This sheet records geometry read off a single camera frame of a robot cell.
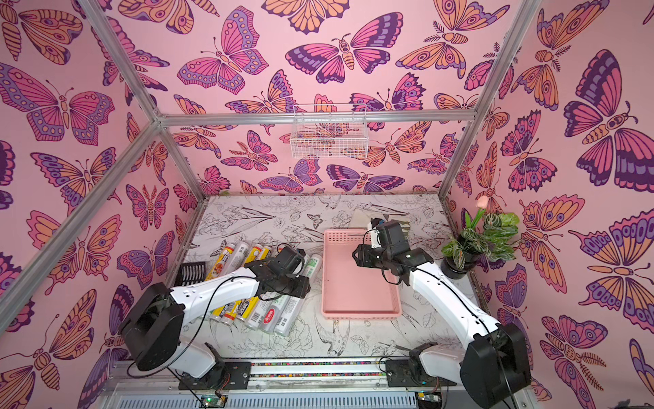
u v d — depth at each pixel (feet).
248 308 2.74
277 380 2.41
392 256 2.00
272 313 2.67
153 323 1.54
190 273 3.11
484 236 2.45
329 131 3.13
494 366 1.29
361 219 3.70
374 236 2.14
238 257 3.13
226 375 2.39
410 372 2.38
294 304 2.74
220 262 3.11
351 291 2.91
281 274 2.22
